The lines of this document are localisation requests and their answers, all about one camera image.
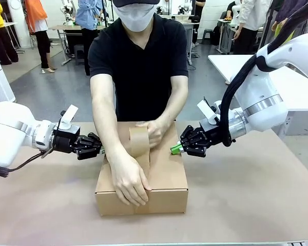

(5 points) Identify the person's left forearm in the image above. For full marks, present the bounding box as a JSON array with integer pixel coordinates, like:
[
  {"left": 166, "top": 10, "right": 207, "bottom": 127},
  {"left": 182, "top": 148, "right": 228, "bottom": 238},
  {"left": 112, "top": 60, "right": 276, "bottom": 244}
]
[{"left": 153, "top": 94, "right": 189, "bottom": 129}]

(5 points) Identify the person's right forearm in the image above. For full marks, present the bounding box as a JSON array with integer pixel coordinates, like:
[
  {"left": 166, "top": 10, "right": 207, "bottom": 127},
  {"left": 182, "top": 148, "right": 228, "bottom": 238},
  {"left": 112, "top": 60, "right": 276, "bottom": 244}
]
[{"left": 91, "top": 97, "right": 134, "bottom": 165}]

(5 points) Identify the person in blue shirt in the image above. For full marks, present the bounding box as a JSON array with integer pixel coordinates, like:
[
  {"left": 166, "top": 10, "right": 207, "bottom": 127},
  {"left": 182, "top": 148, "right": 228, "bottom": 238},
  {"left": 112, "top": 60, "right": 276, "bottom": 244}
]
[{"left": 75, "top": 0, "right": 104, "bottom": 76}]

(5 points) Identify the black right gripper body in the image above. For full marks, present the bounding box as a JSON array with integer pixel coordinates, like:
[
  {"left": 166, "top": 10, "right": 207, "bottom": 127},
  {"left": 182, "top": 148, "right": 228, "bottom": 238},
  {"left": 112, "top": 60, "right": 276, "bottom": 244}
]
[{"left": 199, "top": 120, "right": 229, "bottom": 154}]

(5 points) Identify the person in lime trousers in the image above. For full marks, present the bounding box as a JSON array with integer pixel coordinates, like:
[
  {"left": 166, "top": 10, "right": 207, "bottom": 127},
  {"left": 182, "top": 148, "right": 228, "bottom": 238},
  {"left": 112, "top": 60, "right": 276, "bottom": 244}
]
[{"left": 271, "top": 0, "right": 308, "bottom": 39}]

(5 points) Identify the background person in black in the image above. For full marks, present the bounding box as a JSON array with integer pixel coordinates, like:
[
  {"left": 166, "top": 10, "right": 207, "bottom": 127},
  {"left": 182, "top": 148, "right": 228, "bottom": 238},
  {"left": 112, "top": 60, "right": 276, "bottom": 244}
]
[{"left": 191, "top": 0, "right": 206, "bottom": 47}]

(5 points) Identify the dark cap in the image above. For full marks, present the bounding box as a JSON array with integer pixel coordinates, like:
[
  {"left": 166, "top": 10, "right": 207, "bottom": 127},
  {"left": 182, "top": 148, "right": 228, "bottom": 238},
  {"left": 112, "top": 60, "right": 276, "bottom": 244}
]
[{"left": 112, "top": 0, "right": 161, "bottom": 8}]

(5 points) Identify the brown cardboard box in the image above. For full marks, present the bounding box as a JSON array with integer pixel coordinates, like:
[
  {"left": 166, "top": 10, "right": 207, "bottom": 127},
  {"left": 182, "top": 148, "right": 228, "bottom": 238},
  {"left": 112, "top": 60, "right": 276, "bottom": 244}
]
[{"left": 94, "top": 120, "right": 189, "bottom": 217}]

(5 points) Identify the large white table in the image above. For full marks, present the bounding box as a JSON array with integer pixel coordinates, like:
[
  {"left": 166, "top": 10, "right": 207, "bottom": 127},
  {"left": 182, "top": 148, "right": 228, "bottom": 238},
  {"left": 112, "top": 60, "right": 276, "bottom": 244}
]
[{"left": 207, "top": 54, "right": 308, "bottom": 136}]

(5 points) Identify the background work desk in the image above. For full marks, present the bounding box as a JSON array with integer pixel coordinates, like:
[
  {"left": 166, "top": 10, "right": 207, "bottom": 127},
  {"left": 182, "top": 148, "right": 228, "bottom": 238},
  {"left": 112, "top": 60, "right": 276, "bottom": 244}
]
[{"left": 48, "top": 24, "right": 93, "bottom": 66}]

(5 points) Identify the person in orange top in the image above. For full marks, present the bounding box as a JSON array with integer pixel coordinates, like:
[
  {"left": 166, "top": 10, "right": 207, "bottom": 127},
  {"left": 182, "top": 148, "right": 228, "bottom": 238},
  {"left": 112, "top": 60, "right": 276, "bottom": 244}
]
[{"left": 24, "top": 0, "right": 57, "bottom": 74}]

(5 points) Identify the brown packing tape roll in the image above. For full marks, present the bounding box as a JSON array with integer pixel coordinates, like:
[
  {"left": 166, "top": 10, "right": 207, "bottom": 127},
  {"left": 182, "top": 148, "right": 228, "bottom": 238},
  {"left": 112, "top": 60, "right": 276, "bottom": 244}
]
[{"left": 128, "top": 122, "right": 152, "bottom": 215}]

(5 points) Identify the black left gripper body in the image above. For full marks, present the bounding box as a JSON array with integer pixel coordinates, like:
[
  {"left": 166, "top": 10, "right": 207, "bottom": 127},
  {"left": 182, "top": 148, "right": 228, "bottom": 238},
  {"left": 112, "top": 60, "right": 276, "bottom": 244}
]
[{"left": 52, "top": 125, "right": 82, "bottom": 155}]

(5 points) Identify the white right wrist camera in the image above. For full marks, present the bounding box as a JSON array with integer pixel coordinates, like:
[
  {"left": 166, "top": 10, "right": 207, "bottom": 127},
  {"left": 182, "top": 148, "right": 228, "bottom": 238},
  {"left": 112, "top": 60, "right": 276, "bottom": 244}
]
[{"left": 197, "top": 98, "right": 221, "bottom": 126}]

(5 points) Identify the black cable bundle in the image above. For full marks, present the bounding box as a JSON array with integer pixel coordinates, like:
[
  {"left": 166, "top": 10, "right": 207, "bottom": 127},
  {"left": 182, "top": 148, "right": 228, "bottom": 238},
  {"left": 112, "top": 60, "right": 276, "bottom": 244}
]
[{"left": 219, "top": 0, "right": 308, "bottom": 147}]

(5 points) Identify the person's left hand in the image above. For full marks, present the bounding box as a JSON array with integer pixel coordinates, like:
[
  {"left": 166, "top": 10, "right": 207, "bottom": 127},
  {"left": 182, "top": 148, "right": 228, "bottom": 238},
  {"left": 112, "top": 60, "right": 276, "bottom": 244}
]
[{"left": 135, "top": 119, "right": 170, "bottom": 149}]

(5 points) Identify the white face mask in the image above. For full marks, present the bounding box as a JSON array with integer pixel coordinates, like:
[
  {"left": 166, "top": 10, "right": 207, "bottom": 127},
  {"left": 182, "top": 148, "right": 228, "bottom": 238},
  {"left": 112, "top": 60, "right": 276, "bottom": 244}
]
[{"left": 117, "top": 4, "right": 155, "bottom": 33}]

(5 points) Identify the person in black shirt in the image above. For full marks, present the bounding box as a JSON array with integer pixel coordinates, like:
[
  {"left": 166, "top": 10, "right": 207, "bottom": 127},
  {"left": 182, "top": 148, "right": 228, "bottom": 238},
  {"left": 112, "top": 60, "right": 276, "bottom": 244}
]
[{"left": 88, "top": 0, "right": 189, "bottom": 122}]

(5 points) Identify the small white side table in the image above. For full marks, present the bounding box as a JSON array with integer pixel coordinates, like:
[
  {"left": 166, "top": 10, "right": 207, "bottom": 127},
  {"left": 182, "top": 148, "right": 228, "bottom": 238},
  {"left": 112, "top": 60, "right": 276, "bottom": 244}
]
[{"left": 2, "top": 22, "right": 26, "bottom": 54}]

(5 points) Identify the person in white shirt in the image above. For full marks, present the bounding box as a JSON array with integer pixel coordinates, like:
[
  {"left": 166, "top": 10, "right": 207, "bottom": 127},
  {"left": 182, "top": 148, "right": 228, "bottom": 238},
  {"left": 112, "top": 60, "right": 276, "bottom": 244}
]
[{"left": 233, "top": 0, "right": 272, "bottom": 55}]

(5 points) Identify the person's right hand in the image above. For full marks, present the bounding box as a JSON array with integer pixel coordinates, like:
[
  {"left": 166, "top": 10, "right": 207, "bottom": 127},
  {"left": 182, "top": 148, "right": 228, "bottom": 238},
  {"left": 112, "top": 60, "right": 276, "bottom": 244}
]
[{"left": 109, "top": 153, "right": 152, "bottom": 207}]

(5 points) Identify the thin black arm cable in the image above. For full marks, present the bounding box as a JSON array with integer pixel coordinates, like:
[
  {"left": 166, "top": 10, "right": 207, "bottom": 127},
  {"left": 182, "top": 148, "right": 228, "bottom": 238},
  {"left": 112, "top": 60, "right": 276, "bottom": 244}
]
[{"left": 0, "top": 146, "right": 54, "bottom": 178}]

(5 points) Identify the grey plastic stool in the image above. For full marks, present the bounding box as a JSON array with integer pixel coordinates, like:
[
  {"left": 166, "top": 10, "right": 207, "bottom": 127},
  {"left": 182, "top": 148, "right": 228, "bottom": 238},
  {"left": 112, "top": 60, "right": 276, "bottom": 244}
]
[
  {"left": 74, "top": 44, "right": 89, "bottom": 65},
  {"left": 202, "top": 29, "right": 214, "bottom": 44}
]

